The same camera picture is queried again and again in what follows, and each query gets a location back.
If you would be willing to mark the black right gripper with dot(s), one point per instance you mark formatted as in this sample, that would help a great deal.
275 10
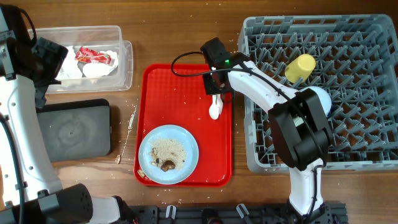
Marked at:
209 88

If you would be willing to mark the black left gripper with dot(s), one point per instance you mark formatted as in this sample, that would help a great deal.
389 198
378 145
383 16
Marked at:
54 53

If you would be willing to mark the white napkin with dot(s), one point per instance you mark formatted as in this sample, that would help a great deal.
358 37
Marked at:
72 70

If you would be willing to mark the red snack wrapper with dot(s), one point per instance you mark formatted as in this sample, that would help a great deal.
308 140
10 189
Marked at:
87 55

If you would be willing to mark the white plastic fork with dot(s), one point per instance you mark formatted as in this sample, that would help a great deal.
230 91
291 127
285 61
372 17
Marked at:
219 102

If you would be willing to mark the yellow plastic cup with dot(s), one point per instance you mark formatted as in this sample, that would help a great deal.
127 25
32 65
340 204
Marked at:
300 68

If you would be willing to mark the light blue bowl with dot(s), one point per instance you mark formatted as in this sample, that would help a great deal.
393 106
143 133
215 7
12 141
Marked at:
324 98

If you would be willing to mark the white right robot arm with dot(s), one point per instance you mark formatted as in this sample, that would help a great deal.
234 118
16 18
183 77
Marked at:
300 131

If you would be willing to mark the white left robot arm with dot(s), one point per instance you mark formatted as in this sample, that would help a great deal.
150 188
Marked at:
32 191

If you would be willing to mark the clear plastic waste bin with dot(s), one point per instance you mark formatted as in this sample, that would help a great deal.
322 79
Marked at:
98 38

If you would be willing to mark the grey dishwasher rack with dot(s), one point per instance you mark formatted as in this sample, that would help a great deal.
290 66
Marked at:
355 62

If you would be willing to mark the red serving tray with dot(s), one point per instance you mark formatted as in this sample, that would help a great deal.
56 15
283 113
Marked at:
168 99

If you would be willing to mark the black plastic tray bin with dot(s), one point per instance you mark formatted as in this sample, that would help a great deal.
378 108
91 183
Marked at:
76 130

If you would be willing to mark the brown food scraps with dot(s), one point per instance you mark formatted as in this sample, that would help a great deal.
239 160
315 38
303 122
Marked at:
167 154

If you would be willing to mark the light blue dinner plate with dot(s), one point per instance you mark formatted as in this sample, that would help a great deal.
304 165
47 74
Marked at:
175 176

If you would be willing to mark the food crumb on table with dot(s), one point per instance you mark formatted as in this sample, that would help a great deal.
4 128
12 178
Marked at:
118 159

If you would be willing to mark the food scrap on tray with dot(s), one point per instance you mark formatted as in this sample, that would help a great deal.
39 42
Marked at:
141 173

